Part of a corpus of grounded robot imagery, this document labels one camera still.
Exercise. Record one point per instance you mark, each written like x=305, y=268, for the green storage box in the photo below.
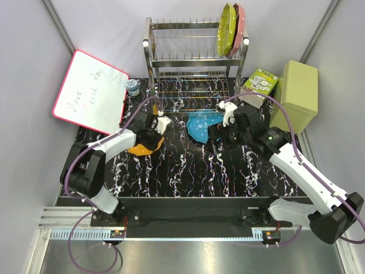
x=297, y=92

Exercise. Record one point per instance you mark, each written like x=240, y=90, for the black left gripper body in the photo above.
x=152, y=140

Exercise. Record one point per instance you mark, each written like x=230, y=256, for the orange polka dot plate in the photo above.
x=140, y=150

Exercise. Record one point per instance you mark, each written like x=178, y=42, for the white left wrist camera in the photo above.
x=163, y=123

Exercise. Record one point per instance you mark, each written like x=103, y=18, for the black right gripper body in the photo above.
x=234, y=134

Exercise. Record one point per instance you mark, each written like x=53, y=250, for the black marble pattern mat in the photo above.
x=184, y=168

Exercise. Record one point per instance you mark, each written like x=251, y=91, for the green cover book stack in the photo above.
x=262, y=82

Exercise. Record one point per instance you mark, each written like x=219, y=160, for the white slotted cable duct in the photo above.
x=136, y=234

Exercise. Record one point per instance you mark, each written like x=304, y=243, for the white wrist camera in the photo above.
x=228, y=109
x=163, y=123

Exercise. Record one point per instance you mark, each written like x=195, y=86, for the small blue patterned jar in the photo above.
x=132, y=87

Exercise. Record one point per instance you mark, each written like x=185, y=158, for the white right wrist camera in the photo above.
x=228, y=109

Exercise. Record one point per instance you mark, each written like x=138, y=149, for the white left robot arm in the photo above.
x=84, y=168

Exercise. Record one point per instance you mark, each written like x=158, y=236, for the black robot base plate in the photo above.
x=204, y=214

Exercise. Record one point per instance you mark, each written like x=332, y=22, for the blue polka dot plate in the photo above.
x=198, y=123

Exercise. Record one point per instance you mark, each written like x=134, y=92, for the pink framed whiteboard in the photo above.
x=92, y=94

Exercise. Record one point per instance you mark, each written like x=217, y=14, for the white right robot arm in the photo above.
x=332, y=210

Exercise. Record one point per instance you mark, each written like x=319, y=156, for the pink polka dot plate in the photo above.
x=240, y=25

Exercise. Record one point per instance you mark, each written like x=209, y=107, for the green polka dot plate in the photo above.
x=226, y=30

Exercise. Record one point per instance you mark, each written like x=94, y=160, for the stainless steel dish rack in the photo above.
x=185, y=72

